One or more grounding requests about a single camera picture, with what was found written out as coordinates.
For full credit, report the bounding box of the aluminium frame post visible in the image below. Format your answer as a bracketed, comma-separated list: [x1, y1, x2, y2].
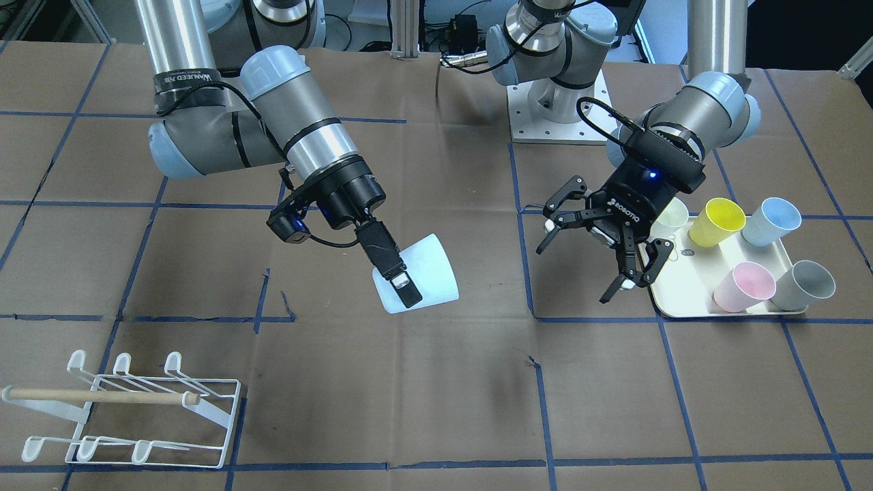
[387, 0, 423, 59]

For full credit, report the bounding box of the pale green plastic cup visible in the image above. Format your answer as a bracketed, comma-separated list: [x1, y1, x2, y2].
[649, 198, 689, 240]

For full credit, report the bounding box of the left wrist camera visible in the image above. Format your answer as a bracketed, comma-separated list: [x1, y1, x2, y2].
[619, 125, 707, 194]

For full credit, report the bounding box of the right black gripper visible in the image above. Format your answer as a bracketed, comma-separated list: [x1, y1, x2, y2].
[317, 171, 423, 310]

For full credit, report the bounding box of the white wire cup rack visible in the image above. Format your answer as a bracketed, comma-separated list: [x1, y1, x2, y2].
[2, 349, 242, 469]

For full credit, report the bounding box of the pink plastic cup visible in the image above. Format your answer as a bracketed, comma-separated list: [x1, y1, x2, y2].
[712, 261, 777, 312]

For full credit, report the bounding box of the grey plastic cup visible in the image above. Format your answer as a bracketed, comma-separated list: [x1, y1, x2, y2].
[771, 260, 836, 311]

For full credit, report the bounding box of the light blue plastic cup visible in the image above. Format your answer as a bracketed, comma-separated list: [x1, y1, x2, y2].
[372, 233, 460, 314]

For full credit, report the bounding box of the cream plastic tray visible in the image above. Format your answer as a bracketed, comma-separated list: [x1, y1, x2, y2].
[649, 217, 794, 318]

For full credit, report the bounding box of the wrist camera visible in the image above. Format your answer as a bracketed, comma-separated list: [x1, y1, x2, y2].
[619, 125, 707, 194]
[266, 206, 312, 243]

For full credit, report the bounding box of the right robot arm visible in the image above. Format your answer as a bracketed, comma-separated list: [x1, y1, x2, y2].
[135, 1, 423, 308]

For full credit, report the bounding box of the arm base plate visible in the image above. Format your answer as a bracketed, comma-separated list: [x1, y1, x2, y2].
[506, 71, 611, 145]

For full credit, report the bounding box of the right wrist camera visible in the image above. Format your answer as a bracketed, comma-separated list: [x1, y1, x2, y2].
[266, 206, 312, 243]

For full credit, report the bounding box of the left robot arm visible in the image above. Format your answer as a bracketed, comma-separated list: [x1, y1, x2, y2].
[486, 1, 761, 303]

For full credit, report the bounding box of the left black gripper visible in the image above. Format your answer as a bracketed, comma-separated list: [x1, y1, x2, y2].
[535, 160, 683, 305]

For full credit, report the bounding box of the yellow plastic cup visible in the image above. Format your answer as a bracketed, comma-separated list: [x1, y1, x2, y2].
[689, 198, 746, 248]

